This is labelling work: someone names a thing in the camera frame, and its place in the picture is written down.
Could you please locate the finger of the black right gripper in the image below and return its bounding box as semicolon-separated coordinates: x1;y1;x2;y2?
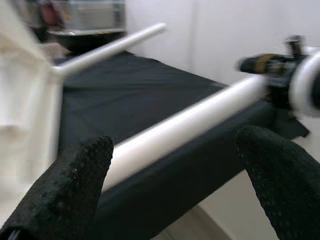
236;53;276;75

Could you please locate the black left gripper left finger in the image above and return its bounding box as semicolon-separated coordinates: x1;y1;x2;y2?
0;135;115;240

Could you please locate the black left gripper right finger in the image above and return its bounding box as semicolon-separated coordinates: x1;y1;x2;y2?
234;124;320;240

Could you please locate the white plastic table leg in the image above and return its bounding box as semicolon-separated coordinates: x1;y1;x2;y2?
100;74;270;194
50;21;168;79

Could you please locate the yellow rubber band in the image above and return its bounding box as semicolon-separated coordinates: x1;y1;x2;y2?
258;54;273;74

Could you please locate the black round basin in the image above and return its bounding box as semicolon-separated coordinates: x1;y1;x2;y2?
46;29;126;55

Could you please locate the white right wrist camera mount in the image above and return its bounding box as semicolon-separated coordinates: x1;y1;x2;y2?
288;46;320;116

